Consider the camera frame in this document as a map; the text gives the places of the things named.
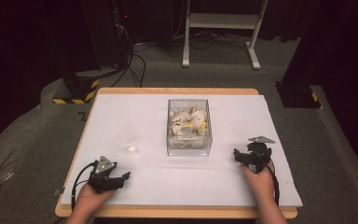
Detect black base with yellow mark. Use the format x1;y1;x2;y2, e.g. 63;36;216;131
274;81;322;109

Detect cables under white stand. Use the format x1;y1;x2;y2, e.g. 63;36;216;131
172;29;250;50

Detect black equipment tower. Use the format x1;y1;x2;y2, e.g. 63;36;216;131
80;0;133;71

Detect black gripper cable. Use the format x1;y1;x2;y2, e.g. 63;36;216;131
255;151;281;207
70;161;99;213

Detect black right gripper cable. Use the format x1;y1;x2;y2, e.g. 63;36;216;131
255;151;281;207

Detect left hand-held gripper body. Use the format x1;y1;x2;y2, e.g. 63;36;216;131
88;155;118;192

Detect person's left hand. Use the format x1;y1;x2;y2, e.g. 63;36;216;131
74;184;116;213

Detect dark curtain column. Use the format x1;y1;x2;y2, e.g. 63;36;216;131
281;0;358;87

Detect white table mat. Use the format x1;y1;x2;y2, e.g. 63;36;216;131
60;93;304;208

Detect person's right hand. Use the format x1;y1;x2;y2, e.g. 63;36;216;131
241;161;276;202

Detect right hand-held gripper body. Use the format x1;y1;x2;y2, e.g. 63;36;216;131
245;135;276;173

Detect black floor cables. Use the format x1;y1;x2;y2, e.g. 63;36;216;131
110;40;147;88

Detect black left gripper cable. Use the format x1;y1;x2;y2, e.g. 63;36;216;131
70;161;99;213

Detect pile of tea bags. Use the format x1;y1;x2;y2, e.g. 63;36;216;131
168;105;211;149

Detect white metal stand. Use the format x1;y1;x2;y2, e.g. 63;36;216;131
182;0;269;71

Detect black base with yellow stripes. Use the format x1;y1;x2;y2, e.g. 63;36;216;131
53;69;101;105

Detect clear glass cup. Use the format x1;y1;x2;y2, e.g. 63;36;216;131
117;128;140;157

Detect clear plastic box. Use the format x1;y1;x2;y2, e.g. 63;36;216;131
166;98;213;157

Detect wooden table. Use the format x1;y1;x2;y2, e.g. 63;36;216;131
54;87;298;219

